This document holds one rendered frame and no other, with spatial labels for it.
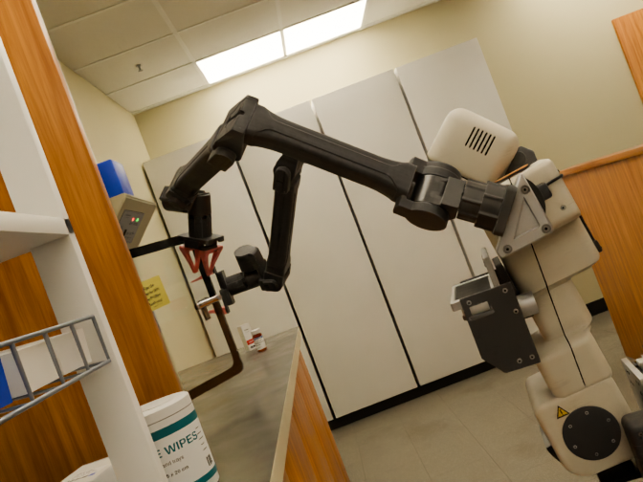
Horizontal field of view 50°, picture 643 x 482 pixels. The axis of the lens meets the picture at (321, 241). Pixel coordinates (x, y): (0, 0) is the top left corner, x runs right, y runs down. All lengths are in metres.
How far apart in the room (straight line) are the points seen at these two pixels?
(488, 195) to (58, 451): 1.07
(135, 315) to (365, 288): 3.28
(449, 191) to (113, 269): 0.77
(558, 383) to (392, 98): 3.65
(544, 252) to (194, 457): 0.74
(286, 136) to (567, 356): 0.66
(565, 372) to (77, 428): 1.03
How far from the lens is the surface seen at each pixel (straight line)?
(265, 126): 1.21
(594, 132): 5.65
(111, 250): 1.58
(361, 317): 4.74
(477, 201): 1.19
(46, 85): 1.66
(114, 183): 1.69
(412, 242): 4.75
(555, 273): 1.38
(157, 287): 1.74
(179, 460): 1.11
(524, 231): 1.21
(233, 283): 1.99
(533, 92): 5.54
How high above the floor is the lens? 1.24
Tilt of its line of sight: level
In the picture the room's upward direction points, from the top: 21 degrees counter-clockwise
